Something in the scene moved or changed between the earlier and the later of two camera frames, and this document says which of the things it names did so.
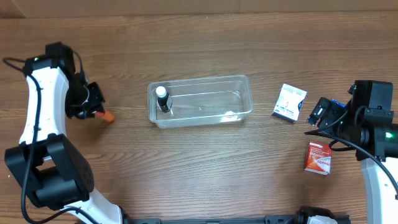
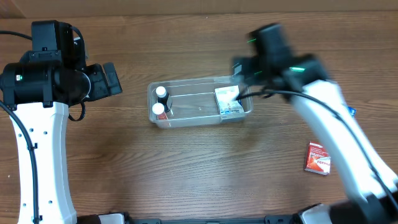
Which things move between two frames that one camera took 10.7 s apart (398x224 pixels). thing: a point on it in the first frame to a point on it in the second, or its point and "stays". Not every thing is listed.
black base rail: x=303 y=216 stays
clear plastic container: x=204 y=101 stays
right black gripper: x=325 y=113 to x=244 y=70
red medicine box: x=318 y=157 stays
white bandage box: x=288 y=102 to x=226 y=99
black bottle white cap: x=163 y=99 stays
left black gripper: x=94 y=101 to x=101 y=80
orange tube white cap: x=107 y=116 to x=158 y=108
